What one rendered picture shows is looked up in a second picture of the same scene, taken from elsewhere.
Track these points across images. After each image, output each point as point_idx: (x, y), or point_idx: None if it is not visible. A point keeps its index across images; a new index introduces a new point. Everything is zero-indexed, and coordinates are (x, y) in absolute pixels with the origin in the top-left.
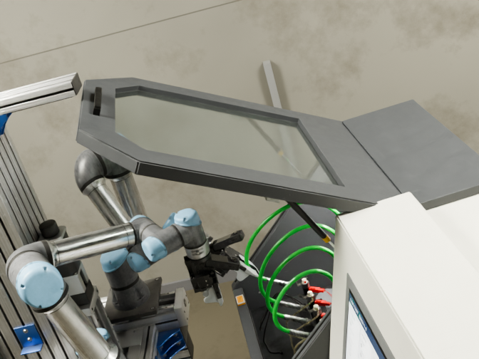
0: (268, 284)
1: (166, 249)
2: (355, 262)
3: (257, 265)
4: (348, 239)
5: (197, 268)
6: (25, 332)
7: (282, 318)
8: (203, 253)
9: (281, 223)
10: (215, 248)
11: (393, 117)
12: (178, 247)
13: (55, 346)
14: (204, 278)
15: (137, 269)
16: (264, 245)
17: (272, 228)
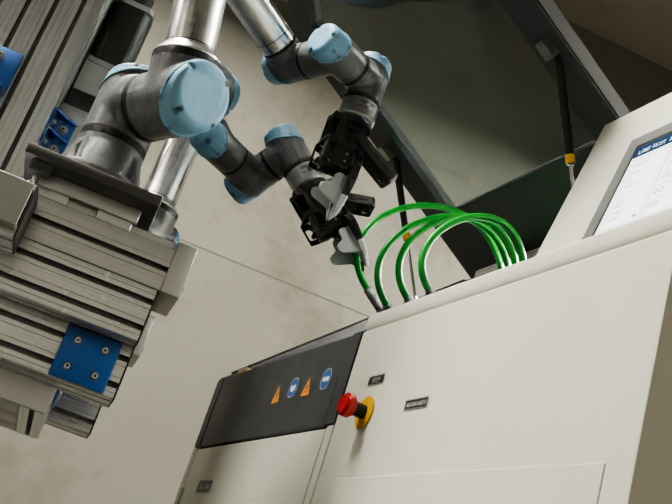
0: (419, 227)
1: (350, 48)
2: (667, 105)
3: None
4: (649, 104)
5: (342, 134)
6: (0, 53)
7: (406, 295)
8: (371, 114)
9: (353, 329)
10: None
11: None
12: (357, 69)
13: (15, 114)
14: (349, 146)
15: (209, 134)
16: (312, 343)
17: (335, 331)
